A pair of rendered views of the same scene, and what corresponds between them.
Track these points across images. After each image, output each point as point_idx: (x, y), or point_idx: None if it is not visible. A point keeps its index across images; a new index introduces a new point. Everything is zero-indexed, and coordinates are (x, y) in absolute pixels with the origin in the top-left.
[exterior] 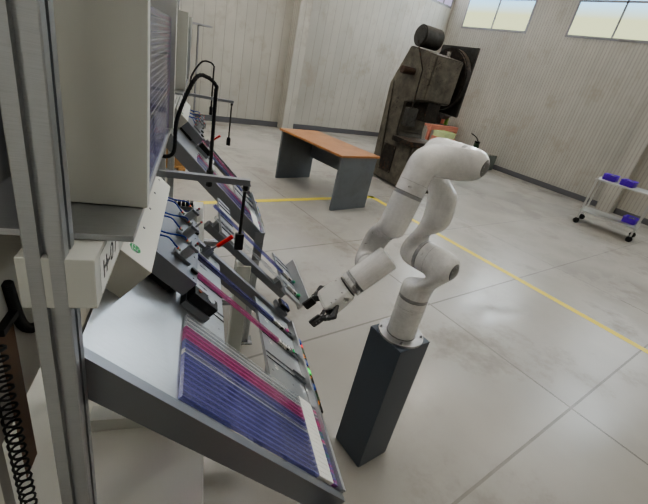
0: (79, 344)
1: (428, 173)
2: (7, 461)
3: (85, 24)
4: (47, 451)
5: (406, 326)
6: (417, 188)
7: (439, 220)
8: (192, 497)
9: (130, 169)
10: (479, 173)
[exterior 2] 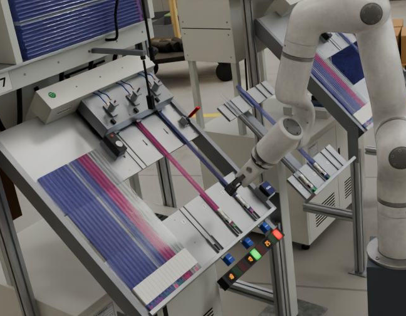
0: None
1: (297, 28)
2: (48, 242)
3: None
4: (65, 244)
5: (383, 236)
6: (289, 46)
7: (370, 86)
8: (98, 293)
9: (7, 44)
10: (361, 21)
